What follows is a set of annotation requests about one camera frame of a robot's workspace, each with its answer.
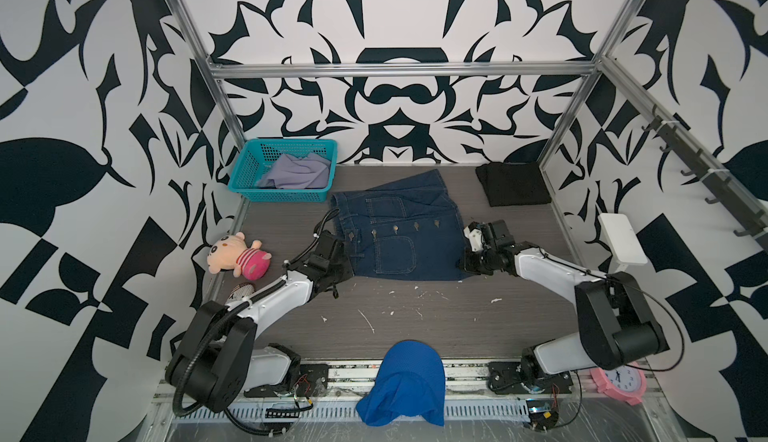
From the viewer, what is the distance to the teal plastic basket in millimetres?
1069

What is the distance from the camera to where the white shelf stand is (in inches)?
28.3

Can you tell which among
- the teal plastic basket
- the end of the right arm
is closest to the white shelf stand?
the end of the right arm

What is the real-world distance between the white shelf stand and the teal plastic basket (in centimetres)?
82
